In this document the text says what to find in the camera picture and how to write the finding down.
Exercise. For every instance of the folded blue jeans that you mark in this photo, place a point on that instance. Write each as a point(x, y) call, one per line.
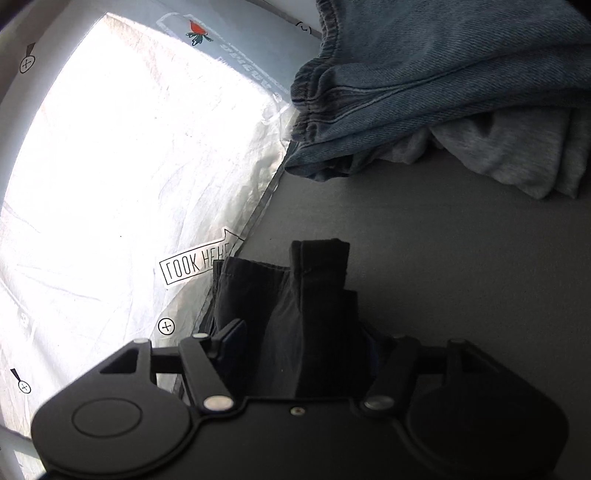
point(387, 69)

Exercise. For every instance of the black trousers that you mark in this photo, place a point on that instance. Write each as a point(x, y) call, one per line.
point(300, 334)

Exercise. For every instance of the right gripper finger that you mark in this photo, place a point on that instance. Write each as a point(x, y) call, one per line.
point(199, 356)

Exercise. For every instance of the grey folded garment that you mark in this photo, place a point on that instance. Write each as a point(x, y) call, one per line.
point(537, 150)

